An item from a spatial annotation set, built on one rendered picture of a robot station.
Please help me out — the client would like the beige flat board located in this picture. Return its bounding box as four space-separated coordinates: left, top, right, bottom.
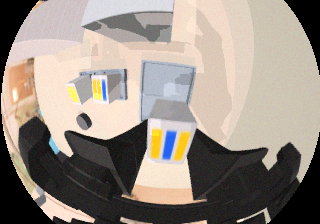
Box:
225 0 320 183

